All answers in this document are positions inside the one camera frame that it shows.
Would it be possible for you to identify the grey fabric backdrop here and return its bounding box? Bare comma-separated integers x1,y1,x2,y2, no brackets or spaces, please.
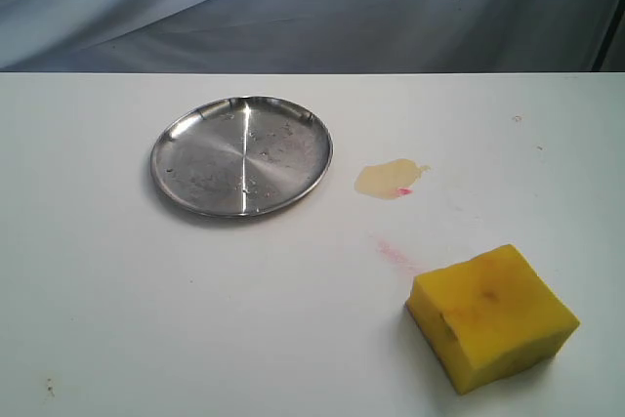
1,0,616,73

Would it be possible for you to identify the beige sauce spill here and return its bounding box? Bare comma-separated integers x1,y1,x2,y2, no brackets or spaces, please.
354,158,431,200

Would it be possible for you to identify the round stainless steel plate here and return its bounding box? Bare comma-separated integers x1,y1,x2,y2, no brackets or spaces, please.
149,96,333,218

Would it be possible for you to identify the yellow sponge block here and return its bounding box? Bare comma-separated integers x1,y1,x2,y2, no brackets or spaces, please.
405,244,580,395

